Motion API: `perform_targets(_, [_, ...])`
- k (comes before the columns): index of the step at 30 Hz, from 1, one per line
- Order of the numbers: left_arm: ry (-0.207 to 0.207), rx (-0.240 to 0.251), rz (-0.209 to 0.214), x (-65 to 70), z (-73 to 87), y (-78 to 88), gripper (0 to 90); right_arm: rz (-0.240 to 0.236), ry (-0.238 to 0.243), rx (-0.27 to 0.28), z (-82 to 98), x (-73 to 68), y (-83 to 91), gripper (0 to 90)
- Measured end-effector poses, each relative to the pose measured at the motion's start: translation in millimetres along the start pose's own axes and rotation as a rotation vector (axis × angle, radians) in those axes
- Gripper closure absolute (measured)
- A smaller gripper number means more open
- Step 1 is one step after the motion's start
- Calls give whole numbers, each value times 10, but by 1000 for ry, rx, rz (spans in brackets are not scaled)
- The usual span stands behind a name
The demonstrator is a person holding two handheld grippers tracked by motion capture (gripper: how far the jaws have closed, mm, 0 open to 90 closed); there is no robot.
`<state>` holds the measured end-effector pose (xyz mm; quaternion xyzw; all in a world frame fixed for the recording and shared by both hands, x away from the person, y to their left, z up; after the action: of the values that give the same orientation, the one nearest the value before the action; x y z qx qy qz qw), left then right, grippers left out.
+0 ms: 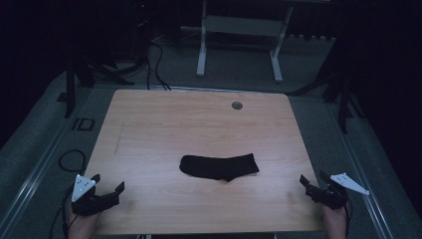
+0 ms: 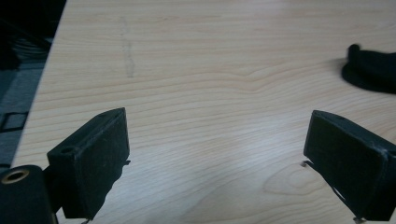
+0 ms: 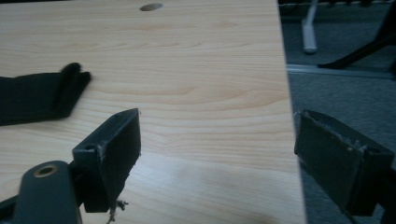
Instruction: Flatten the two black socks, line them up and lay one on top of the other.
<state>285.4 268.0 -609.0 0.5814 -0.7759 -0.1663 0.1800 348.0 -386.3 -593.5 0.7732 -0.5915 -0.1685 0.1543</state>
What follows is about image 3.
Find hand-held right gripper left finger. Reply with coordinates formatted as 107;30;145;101
72;107;142;214

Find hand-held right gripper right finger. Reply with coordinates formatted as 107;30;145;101
293;109;395;217

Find black cloth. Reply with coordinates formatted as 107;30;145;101
0;63;92;127

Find metal floor strip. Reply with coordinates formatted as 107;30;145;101
286;63;396;80

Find black stand leg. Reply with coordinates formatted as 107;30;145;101
317;0;396;70

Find white stand foot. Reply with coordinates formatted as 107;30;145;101
301;0;319;55

